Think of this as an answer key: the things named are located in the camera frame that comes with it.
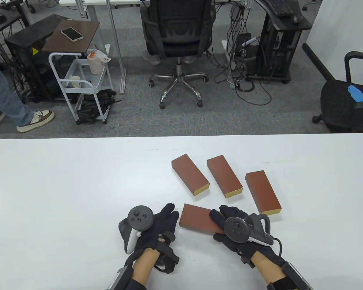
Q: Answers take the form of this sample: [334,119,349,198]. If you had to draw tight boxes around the person's left hand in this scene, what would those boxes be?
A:
[125,203,180,267]

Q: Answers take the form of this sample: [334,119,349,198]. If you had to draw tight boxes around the person's right hand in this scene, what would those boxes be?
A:
[209,205,286,269]

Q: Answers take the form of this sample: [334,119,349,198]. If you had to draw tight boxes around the brown sliding storage box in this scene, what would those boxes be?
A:
[179,203,227,235]
[245,171,282,216]
[207,155,243,199]
[171,153,210,197]

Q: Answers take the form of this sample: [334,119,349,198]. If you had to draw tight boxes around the black forearm sensor pack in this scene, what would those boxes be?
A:
[266,262,314,290]
[108,266,134,290]

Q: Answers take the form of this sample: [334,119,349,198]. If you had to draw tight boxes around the person's left forearm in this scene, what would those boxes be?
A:
[132,249,161,284]

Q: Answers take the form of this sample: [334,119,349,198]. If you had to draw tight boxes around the person's right forearm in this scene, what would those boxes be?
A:
[251,251,286,288]

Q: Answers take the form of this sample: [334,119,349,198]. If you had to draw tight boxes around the white grey hand controller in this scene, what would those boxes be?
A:
[224,213,274,247]
[119,205,155,255]

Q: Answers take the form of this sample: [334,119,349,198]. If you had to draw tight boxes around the black bag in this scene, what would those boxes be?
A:
[77,89,121,124]

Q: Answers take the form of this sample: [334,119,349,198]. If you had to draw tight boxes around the black office chair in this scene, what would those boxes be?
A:
[140,0,216,109]
[312,51,363,136]

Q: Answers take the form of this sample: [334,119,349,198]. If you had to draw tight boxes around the white utility cart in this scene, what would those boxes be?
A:
[48,48,114,125]

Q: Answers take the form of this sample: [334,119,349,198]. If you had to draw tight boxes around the white plastic bag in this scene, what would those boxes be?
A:
[87,49,111,75]

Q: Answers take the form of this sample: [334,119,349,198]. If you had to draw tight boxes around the blue cloth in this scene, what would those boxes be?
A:
[347,85,363,117]

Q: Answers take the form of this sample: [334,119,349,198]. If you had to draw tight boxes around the black computer desk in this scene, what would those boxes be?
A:
[247,0,312,84]

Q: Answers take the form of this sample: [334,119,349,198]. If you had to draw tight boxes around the brown side table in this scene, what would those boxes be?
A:
[42,20,100,59]

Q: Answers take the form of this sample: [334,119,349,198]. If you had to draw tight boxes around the black computer tower yellow sticker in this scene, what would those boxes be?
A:
[5,14,67,102]

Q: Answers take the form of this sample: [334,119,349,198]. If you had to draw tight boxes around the white smartphone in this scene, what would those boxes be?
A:
[60,27,84,42]

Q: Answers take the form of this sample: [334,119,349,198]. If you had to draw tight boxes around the black keyboard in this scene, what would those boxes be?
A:
[264,0,294,17]

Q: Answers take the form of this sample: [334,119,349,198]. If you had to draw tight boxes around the white partition panel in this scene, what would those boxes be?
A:
[302,0,363,91]

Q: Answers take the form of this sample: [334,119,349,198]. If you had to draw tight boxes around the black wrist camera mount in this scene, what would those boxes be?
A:
[156,242,180,274]

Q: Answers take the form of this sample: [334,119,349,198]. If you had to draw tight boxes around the black floor cables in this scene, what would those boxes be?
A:
[0,30,28,106]
[213,0,273,106]

